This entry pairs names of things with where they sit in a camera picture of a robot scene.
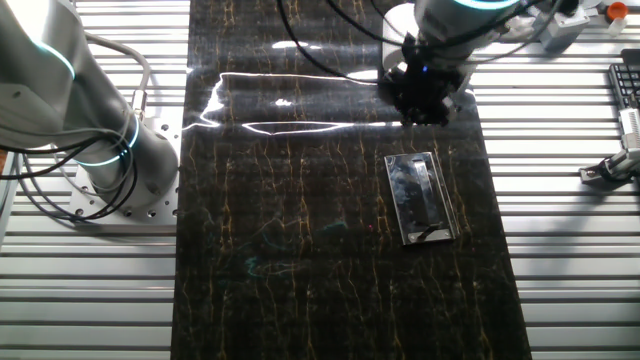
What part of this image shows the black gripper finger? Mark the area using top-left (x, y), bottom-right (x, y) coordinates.
top-left (399, 102), bottom-right (424, 126)
top-left (429, 97), bottom-right (455, 126)

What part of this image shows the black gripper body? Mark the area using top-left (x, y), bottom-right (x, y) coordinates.
top-left (387, 34), bottom-right (466, 114)

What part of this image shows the white toilet paper roll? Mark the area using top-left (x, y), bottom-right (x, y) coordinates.
top-left (381, 3), bottom-right (422, 74)

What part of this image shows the white crumpled plastic bag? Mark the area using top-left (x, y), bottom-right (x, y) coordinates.
top-left (492, 19), bottom-right (536, 42)

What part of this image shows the grey box with green button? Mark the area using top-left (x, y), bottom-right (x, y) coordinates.
top-left (532, 4), bottom-right (592, 54)

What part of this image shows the black marble pattern mat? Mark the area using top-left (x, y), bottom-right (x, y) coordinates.
top-left (170, 0), bottom-right (534, 360)

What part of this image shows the black keyboard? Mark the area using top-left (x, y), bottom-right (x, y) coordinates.
top-left (608, 48), bottom-right (640, 110)

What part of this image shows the orange capped small bottle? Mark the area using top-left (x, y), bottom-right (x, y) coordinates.
top-left (606, 1), bottom-right (630, 37)

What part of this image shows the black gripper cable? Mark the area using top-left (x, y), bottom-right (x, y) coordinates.
top-left (276, 0), bottom-right (384, 85)

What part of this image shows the small camera on clamp mount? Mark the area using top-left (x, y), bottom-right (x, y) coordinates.
top-left (578, 148), bottom-right (640, 190)

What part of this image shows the silver ribbed camera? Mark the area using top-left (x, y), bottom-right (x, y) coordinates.
top-left (618, 107), bottom-right (640, 151)

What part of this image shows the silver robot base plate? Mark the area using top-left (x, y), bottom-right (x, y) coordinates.
top-left (67, 104), bottom-right (182, 225)

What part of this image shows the thick grey robot cable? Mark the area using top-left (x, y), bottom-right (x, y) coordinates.
top-left (83, 32), bottom-right (153, 122)

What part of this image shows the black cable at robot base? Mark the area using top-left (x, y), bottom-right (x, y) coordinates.
top-left (0, 127), bottom-right (139, 224)

